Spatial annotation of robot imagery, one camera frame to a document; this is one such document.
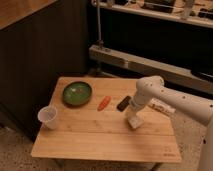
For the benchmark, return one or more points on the green bowl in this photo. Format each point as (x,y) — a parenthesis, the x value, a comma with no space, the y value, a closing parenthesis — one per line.
(77,93)

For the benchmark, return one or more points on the metal shelf post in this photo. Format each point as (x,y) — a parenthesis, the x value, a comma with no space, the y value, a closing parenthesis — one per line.
(100,41)

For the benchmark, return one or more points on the metal shelf rack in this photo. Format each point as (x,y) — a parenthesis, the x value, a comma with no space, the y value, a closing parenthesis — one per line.
(150,43)

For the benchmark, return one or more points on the wooden folding table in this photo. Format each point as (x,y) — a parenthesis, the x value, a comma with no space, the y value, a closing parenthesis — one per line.
(86,133)

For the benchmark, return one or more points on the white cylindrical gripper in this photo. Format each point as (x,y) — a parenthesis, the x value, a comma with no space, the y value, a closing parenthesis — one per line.
(137,103)

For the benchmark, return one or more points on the white sponge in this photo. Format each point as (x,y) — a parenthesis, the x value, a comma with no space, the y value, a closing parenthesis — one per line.
(134,121)

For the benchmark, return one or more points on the black rectangular block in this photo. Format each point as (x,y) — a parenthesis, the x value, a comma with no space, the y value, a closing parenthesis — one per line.
(124,103)

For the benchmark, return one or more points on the white ceramic cup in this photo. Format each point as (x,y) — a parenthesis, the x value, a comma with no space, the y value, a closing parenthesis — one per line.
(48,116)

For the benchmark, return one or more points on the dark wooden cabinet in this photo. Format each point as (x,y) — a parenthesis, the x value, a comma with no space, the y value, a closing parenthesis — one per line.
(34,53)

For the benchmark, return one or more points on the orange carrot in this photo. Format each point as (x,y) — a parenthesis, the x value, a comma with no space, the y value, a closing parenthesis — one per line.
(104,103)

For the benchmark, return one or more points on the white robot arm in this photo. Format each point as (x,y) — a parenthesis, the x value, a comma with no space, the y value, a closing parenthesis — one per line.
(198,108)

